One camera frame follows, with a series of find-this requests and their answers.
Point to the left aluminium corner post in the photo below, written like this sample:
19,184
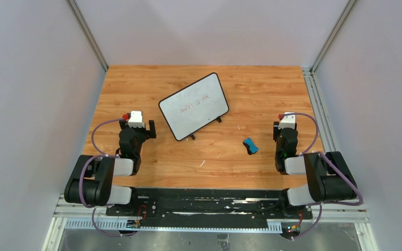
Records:
80,19

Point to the slotted cable duct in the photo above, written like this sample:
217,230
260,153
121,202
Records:
122,225

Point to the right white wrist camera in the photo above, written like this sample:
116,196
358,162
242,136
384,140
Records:
287,120

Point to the blue black whiteboard eraser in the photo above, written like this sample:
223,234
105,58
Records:
250,146

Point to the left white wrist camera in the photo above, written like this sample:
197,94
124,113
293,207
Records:
136,120

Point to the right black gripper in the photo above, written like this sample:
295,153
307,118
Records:
276,129

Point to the white whiteboard black frame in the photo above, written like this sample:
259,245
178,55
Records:
194,106

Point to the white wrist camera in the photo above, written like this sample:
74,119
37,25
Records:
287,120
136,120

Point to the right side aluminium rail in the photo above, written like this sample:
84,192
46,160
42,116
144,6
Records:
318,106

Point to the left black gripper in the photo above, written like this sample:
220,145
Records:
149,128

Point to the aluminium frame rail front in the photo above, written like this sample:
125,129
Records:
330,213

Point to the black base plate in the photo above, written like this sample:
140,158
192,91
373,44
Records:
228,208

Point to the aluminium corner post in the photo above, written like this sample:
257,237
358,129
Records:
80,19
337,27

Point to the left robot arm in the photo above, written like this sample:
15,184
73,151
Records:
91,181

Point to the right aluminium corner post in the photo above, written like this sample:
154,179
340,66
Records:
337,27

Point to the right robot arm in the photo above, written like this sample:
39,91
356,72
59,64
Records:
329,179

